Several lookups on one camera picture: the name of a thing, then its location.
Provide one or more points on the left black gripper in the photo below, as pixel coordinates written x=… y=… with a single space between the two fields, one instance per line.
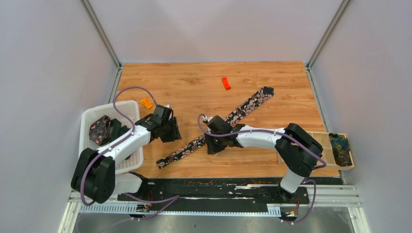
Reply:
x=176 y=134

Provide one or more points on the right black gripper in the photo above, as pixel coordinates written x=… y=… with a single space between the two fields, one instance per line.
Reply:
x=212 y=149

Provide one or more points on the black pink rose tie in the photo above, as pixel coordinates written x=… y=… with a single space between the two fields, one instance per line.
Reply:
x=252 y=103

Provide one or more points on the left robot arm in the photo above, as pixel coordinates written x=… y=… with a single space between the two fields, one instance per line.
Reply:
x=95 y=175

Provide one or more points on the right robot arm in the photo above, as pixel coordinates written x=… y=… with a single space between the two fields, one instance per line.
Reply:
x=301 y=153

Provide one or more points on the orange plastic block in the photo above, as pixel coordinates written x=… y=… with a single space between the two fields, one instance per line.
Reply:
x=147 y=103

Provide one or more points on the dark green tie in basket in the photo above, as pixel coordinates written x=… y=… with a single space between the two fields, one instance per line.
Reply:
x=115 y=129

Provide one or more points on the red plastic block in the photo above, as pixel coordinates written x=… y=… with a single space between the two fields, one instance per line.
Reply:
x=226 y=83

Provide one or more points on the dark floral tie in basket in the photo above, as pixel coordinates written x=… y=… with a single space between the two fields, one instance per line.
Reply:
x=99 y=131

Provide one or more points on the wooden compartment box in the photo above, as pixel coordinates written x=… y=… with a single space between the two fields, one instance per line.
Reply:
x=327 y=155

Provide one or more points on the blue gold patterned tie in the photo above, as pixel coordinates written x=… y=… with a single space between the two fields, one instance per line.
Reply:
x=340 y=149

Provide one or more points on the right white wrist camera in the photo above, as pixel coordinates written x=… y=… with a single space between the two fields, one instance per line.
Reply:
x=206 y=119

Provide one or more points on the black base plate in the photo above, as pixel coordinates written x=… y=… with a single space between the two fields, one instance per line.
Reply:
x=217 y=194

